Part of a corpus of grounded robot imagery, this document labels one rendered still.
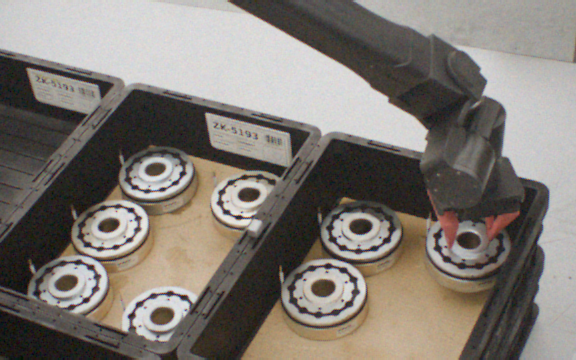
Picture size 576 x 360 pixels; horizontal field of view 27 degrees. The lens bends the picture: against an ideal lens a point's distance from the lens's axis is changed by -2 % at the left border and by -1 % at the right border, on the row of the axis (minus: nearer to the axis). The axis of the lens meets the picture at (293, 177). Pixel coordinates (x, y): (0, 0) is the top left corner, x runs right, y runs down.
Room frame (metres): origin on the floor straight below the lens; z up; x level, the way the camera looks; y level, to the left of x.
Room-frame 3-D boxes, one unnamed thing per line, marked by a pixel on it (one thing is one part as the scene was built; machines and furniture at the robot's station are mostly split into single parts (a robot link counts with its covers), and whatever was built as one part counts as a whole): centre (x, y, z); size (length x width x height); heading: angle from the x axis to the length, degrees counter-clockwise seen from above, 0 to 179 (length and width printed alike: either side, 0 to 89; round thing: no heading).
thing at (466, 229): (0.97, -0.20, 0.89); 0.05 x 0.05 x 0.01
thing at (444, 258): (0.97, -0.20, 0.88); 0.10 x 0.10 x 0.01
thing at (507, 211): (0.97, -0.21, 0.93); 0.07 x 0.07 x 0.09; 6
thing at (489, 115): (0.96, -0.20, 1.07); 0.07 x 0.06 x 0.07; 154
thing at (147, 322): (0.93, 0.18, 0.86); 0.05 x 0.05 x 0.01
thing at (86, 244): (1.10, 0.24, 0.86); 0.10 x 0.10 x 0.01
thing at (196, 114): (1.06, 0.18, 0.87); 0.40 x 0.30 x 0.11; 149
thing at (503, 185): (0.96, -0.20, 1.00); 0.10 x 0.07 x 0.07; 96
